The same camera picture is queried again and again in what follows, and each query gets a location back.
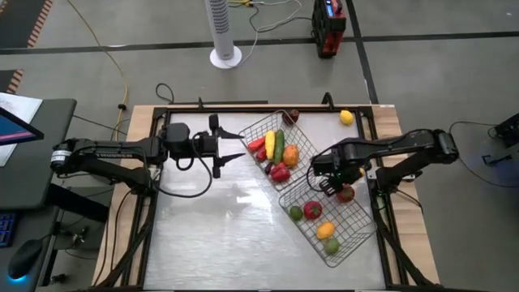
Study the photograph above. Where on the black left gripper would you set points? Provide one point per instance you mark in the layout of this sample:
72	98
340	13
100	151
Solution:
202	146

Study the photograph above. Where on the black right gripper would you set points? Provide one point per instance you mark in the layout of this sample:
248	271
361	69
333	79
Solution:
334	168

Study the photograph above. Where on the red apple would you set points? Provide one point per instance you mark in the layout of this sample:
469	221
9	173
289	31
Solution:
346	195

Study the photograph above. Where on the yellow corn cob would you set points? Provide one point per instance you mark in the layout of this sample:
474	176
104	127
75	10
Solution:
269	144

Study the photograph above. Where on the small purple eggplant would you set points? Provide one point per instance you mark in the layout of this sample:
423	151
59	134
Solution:
268	168

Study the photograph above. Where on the red tomato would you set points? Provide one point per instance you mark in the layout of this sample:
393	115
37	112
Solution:
312	210

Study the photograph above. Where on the green cucumber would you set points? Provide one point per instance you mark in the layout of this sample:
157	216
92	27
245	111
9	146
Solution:
279	146

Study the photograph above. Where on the yellow lemon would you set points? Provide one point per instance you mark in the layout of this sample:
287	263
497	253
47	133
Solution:
346	117

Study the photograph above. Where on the red bell pepper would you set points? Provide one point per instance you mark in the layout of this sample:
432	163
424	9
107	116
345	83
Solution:
280	173

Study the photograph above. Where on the dark green lime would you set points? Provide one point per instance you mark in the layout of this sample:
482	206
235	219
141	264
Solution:
296	213

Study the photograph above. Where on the orange yellow mango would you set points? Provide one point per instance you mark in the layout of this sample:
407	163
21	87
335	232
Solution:
325	230

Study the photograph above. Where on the dark maroon round fruit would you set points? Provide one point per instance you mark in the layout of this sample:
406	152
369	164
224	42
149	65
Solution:
290	117

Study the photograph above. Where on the pale green oval fruit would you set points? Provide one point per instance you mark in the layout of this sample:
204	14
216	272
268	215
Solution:
331	246

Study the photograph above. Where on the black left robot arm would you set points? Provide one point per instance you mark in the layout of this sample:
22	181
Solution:
113	152

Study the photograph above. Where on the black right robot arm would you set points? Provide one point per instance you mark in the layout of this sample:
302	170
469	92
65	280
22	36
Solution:
397	146

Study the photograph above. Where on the bumpy orange fruit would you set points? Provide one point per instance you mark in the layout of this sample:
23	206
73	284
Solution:
290	155

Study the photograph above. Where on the black table clamp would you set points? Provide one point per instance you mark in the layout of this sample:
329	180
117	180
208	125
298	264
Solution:
200	103
327	100

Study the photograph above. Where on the white tower fan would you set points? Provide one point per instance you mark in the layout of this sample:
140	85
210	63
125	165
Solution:
221	28

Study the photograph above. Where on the red black power station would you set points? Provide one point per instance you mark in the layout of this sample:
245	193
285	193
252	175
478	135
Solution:
329	28

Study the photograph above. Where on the black device box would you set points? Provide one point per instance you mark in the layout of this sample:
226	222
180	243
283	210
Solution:
509	130

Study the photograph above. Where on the black desk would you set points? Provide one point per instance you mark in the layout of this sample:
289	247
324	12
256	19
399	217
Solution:
32	182

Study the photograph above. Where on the white paper sheet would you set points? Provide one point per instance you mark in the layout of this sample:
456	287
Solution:
20	106

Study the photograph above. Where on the computer monitor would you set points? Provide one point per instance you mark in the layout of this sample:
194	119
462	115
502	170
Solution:
16	130

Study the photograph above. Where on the dark floor mat striped edge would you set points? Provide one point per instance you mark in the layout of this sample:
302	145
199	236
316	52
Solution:
20	20
8	79

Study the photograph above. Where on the black computer mouse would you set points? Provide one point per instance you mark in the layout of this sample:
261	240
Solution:
24	257

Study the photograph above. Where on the black keyboard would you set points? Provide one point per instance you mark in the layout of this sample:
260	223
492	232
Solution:
6	229

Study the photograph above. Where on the black table frame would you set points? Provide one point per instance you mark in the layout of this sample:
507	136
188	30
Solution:
263	109

